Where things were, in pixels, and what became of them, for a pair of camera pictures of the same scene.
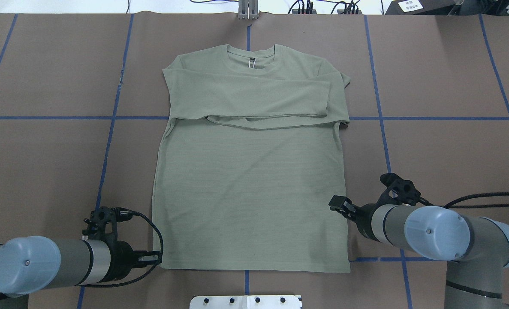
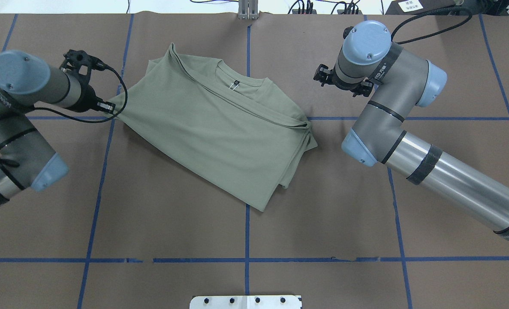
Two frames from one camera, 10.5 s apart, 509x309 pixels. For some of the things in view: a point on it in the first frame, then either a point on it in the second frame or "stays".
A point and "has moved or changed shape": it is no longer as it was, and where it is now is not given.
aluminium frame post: [248, 9] stays
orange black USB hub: [314, 11] stays
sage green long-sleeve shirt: [253, 151] has moved or changed shape
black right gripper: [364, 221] → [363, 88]
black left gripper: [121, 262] → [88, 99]
